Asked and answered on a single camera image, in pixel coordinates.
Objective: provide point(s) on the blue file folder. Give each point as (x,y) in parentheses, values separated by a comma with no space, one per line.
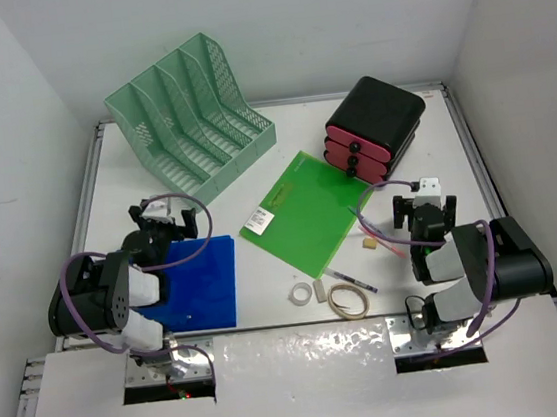
(201,294)

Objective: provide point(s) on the white front panel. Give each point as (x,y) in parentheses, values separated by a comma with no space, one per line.
(333,370)

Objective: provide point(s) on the purple capped pen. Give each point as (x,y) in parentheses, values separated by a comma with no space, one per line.
(346,278)

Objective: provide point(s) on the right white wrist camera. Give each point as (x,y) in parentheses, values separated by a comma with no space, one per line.
(428,192)

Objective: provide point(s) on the clear tape roll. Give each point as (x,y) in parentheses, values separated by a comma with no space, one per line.
(300,294)

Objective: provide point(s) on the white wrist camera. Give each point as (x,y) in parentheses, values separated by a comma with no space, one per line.
(158,211)
(428,192)

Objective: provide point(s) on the pink top drawer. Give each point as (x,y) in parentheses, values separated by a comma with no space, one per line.
(346,138)

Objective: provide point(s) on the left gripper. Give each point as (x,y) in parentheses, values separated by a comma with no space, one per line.
(178,232)

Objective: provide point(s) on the blue pen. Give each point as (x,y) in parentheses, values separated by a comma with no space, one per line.
(365,225)

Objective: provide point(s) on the brown tape roll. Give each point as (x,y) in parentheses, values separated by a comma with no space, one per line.
(344,312)

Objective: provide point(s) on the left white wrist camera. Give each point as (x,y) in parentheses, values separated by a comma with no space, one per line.
(158,211)

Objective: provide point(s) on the white eraser block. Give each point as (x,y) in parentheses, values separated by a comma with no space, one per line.
(319,291)

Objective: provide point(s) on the green clip file folder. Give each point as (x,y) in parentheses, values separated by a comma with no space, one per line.
(306,215)

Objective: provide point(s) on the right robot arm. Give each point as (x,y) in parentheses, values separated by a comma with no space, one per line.
(484,263)

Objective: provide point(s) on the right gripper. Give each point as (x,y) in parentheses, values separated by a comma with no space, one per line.
(402,206)

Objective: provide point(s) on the black drawer cabinet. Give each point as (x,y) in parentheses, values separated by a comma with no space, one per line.
(382,113)

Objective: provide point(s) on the small tan eraser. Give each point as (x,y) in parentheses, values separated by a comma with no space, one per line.
(369,243)

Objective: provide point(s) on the pink pen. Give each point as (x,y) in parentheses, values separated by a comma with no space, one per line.
(388,246)

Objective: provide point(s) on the pink drawer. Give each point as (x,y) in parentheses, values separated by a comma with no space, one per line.
(366,169)
(346,138)
(353,150)

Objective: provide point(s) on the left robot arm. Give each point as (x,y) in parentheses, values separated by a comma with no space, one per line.
(106,293)

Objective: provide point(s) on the mint green file organizer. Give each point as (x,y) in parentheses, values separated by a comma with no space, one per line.
(188,123)

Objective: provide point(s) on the pink bottom drawer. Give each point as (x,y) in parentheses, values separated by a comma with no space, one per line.
(366,169)

